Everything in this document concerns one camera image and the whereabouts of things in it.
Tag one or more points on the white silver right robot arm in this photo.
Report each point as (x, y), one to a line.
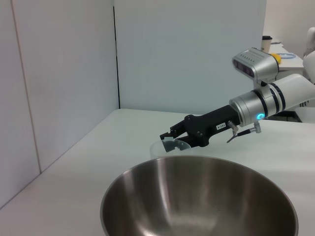
(290, 91)

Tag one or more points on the clear plastic cup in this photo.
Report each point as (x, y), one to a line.
(156, 151)

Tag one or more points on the yellow object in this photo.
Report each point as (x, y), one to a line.
(277, 58)

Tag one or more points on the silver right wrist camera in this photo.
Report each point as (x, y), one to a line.
(258, 61)

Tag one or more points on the paper cup with black lid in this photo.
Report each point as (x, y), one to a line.
(266, 45)

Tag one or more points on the stainless steel bowl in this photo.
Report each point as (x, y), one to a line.
(197, 196)

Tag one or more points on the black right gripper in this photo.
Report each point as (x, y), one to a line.
(209, 125)

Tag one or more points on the white desk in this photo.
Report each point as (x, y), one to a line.
(291, 65)

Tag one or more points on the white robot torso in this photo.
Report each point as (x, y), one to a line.
(310, 66)

